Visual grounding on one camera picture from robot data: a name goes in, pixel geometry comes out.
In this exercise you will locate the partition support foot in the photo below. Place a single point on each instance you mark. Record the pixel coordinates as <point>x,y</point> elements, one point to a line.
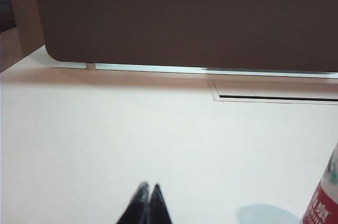
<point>90,66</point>

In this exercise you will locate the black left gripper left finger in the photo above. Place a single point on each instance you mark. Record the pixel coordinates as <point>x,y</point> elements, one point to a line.
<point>137,208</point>

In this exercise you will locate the clear red-label water bottle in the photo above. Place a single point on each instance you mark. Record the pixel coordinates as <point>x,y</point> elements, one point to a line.
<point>323,195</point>

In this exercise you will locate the brown desk partition screen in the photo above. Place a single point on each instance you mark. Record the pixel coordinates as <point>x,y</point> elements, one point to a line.
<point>185,18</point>

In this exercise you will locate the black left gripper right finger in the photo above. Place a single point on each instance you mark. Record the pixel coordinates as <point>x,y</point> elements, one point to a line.
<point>158,208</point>

